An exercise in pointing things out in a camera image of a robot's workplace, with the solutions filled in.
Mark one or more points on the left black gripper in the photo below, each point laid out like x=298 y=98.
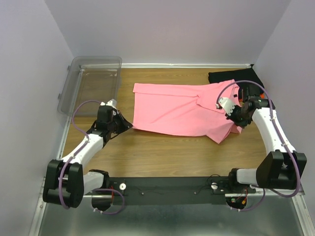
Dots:
x=125 y=124

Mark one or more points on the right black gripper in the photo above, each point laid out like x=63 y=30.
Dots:
x=241 y=124

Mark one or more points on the clear plastic bin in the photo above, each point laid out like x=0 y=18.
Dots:
x=90 y=78

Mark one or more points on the pink t shirt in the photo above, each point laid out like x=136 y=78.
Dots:
x=184 y=110

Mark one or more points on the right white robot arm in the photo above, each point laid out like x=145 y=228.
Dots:
x=283 y=166

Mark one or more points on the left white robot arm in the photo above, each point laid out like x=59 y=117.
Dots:
x=65 y=183

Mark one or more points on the black folded t shirt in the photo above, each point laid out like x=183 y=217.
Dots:
x=236 y=75

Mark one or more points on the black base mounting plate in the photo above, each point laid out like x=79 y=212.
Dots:
x=141 y=191

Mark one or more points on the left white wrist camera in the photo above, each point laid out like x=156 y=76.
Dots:
x=112 y=103

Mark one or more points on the back aluminium table rail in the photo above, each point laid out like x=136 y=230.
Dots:
x=184 y=65

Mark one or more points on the aluminium frame rail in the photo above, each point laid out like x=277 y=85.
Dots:
x=262 y=213

